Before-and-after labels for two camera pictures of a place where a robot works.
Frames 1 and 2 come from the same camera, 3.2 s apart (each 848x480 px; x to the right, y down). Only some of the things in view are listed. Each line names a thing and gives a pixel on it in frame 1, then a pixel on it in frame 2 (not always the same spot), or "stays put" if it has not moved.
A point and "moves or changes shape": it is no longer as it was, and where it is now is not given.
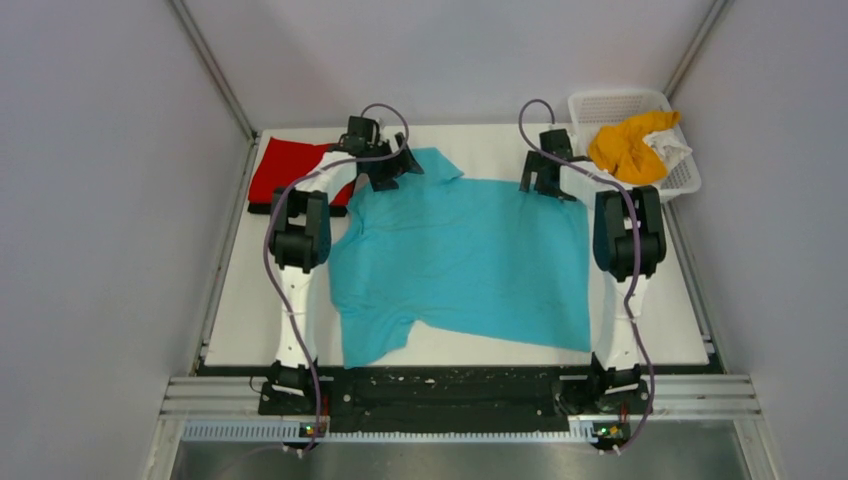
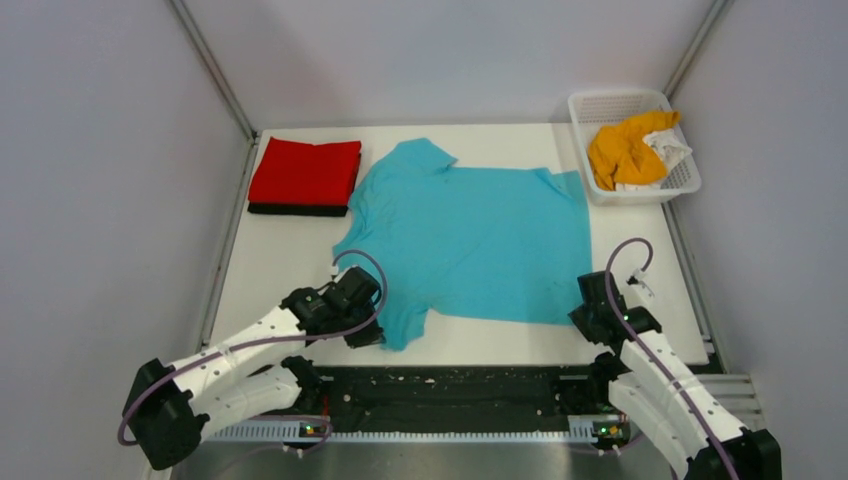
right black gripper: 535,163 to 579,318
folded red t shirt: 283,163 stays put
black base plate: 454,402 stays put
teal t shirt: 456,252 moves or changes shape
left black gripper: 397,165 to 370,335
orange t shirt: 621,150 stays put
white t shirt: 669,146 stays put
